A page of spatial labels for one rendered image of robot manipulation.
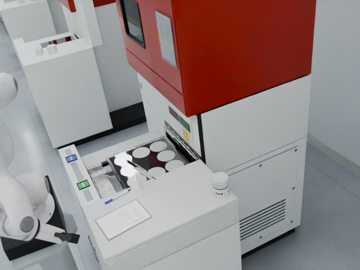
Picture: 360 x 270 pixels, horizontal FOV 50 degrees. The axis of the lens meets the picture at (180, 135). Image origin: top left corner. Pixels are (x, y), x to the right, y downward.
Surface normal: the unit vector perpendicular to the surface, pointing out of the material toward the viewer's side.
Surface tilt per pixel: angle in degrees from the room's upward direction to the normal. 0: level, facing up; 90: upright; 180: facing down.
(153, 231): 0
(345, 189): 0
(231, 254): 90
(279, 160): 90
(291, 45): 90
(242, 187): 90
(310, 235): 0
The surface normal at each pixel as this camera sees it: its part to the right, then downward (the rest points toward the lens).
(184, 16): 0.43, 0.45
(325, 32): -0.89, 0.33
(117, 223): -0.11, -0.83
